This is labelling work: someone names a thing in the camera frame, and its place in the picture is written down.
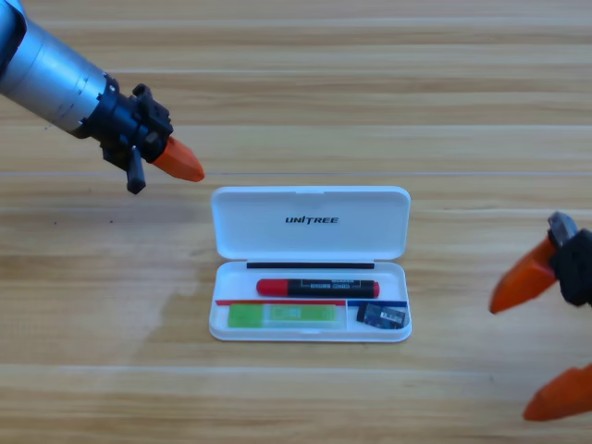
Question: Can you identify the green and white eraser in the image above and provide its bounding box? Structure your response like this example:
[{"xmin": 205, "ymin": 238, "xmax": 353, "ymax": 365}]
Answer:
[{"xmin": 227, "ymin": 302, "xmax": 348, "ymax": 330}]

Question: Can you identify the white Unitree pencil case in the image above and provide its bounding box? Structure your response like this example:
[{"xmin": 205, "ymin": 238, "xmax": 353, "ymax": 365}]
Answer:
[{"xmin": 208, "ymin": 185, "xmax": 413, "ymax": 343}]

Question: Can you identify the small black sharpener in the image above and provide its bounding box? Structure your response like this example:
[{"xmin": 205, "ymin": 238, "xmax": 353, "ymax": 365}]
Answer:
[{"xmin": 354, "ymin": 302, "xmax": 407, "ymax": 330}]

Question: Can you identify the black marker with red cap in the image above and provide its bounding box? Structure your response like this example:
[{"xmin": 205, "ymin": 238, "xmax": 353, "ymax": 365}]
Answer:
[{"xmin": 255, "ymin": 277, "xmax": 381, "ymax": 300}]

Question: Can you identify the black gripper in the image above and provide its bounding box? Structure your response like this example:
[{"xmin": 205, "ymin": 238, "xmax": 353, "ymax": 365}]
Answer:
[
  {"xmin": 488, "ymin": 211, "xmax": 592, "ymax": 422},
  {"xmin": 85, "ymin": 73, "xmax": 206, "ymax": 195}
]

